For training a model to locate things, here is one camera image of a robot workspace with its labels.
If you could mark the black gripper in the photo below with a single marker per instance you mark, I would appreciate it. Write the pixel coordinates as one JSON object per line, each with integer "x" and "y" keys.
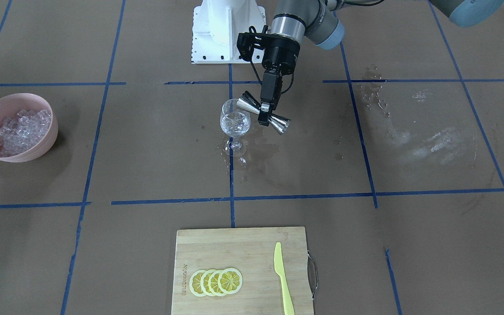
{"x": 282, "y": 53}

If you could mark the steel double jigger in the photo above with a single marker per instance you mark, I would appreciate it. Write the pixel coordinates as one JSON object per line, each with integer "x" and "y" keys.
{"x": 279, "y": 123}

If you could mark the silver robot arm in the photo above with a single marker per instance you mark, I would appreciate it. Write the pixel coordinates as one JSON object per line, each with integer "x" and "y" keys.
{"x": 312, "y": 19}

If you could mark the clear wine glass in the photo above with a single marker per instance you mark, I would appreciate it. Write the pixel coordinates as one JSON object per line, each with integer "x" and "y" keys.
{"x": 234, "y": 122}

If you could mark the clear ice cubes pile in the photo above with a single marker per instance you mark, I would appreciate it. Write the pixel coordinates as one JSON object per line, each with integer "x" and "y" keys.
{"x": 23, "y": 131}

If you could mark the bamboo cutting board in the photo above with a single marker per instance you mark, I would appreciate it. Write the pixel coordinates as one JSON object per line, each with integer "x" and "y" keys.
{"x": 250, "y": 250}

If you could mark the lemon slice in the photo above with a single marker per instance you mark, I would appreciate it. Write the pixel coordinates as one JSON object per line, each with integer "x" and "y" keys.
{"x": 204, "y": 282}
{"x": 230, "y": 281}
{"x": 195, "y": 283}
{"x": 213, "y": 283}

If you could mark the yellow plastic knife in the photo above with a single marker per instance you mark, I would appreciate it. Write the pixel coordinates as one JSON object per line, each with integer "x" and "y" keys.
{"x": 288, "y": 307}

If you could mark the pink bowl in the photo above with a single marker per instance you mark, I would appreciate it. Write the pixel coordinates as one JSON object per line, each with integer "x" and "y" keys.
{"x": 11, "y": 105}

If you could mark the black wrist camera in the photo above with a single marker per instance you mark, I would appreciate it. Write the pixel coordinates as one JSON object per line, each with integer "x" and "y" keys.
{"x": 247, "y": 44}

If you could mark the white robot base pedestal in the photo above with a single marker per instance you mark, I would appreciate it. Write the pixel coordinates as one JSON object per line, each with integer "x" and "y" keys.
{"x": 216, "y": 26}

